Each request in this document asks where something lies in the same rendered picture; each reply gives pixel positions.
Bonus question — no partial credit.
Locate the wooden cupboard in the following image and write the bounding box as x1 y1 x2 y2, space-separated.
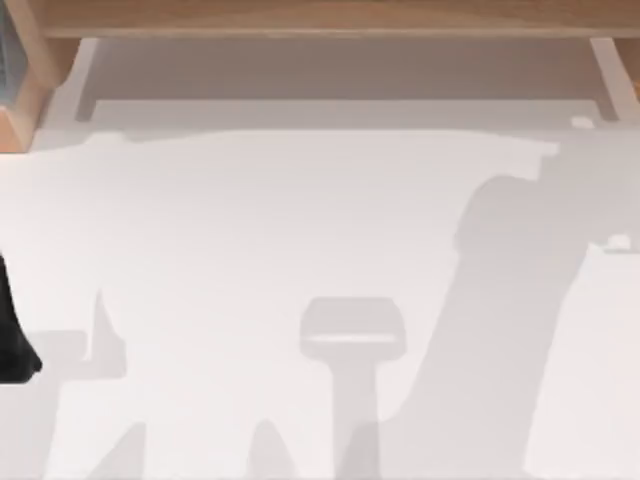
29 0 640 109

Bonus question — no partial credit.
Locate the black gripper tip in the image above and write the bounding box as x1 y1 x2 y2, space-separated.
0 255 43 386

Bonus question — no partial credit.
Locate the pulled-out wooden drawer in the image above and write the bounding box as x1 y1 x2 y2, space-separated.
0 0 57 154

